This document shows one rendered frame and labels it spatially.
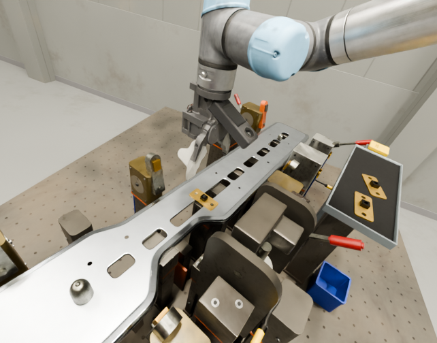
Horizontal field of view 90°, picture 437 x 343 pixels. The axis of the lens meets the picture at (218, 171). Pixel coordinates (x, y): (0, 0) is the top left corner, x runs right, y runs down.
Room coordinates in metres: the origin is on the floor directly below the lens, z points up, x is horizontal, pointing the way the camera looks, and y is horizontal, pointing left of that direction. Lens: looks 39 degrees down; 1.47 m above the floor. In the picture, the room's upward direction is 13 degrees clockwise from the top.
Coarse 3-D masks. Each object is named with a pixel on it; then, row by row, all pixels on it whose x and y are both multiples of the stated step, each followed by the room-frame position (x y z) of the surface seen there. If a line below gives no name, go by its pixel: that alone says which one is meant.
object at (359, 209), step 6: (354, 198) 0.39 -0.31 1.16; (360, 198) 0.40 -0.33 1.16; (366, 198) 0.40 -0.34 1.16; (354, 204) 0.37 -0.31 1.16; (360, 204) 0.37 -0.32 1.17; (366, 204) 0.37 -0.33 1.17; (354, 210) 0.35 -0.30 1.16; (360, 210) 0.35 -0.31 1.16; (366, 210) 0.36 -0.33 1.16; (372, 210) 0.36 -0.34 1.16; (360, 216) 0.34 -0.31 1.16; (366, 216) 0.34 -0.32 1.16; (372, 216) 0.34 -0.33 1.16
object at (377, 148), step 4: (372, 144) 0.71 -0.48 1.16; (376, 144) 0.71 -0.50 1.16; (380, 144) 0.72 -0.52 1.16; (368, 148) 0.69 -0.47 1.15; (372, 148) 0.68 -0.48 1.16; (376, 148) 0.68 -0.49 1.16; (380, 148) 0.69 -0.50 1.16; (384, 148) 0.70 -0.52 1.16; (388, 148) 0.70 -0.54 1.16; (376, 152) 0.68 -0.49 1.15; (380, 152) 0.67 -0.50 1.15; (384, 152) 0.67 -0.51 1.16; (388, 152) 0.67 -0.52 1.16
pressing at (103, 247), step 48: (288, 144) 0.87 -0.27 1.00; (240, 192) 0.50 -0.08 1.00; (96, 240) 0.24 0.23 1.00; (0, 288) 0.12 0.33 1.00; (48, 288) 0.13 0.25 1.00; (96, 288) 0.15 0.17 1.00; (144, 288) 0.17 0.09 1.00; (0, 336) 0.06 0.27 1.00; (48, 336) 0.07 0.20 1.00; (96, 336) 0.08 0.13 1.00
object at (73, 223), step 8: (64, 216) 0.29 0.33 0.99; (72, 216) 0.29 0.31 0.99; (80, 216) 0.30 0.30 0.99; (64, 224) 0.27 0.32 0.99; (72, 224) 0.27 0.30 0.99; (80, 224) 0.28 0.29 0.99; (88, 224) 0.28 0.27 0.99; (64, 232) 0.26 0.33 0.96; (72, 232) 0.25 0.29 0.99; (80, 232) 0.26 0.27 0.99; (88, 232) 0.27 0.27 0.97; (72, 240) 0.25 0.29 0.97; (88, 264) 0.26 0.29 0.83
